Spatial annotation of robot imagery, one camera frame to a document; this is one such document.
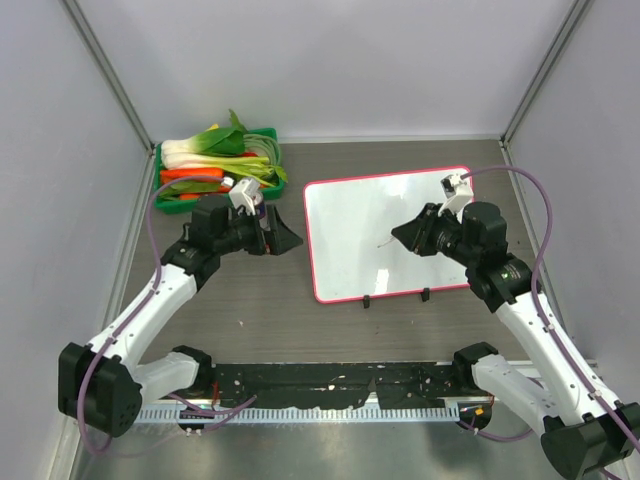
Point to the bok choy toy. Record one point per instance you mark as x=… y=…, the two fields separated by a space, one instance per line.
x=217 y=142

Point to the white slotted cable duct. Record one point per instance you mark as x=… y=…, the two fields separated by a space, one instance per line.
x=171 y=413

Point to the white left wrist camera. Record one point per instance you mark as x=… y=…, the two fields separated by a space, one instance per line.
x=243 y=193

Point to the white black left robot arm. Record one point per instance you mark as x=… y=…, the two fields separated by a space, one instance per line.
x=103 y=384

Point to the green leaf vegetable toy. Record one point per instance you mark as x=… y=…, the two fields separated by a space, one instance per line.
x=177 y=191

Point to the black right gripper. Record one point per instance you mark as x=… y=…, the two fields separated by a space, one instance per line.
x=417 y=234

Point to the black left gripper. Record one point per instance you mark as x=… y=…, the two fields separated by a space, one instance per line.
x=279 y=238

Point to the white marker with pink cap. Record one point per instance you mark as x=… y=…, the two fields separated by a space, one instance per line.
x=387 y=242

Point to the pink framed whiteboard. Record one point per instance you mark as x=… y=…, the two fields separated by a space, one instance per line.
x=347 y=218

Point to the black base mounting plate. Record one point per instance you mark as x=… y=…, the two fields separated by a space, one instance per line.
x=334 y=386

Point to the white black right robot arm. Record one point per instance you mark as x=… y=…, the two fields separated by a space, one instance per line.
x=582 y=425

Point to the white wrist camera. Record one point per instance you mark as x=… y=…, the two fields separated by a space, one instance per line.
x=458 y=192
x=243 y=193

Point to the green onion toy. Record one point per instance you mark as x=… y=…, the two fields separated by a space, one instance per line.
x=260 y=168

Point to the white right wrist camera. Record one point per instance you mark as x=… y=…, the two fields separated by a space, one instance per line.
x=458 y=192

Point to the orange carrot toy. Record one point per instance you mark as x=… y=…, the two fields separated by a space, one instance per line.
x=208 y=174

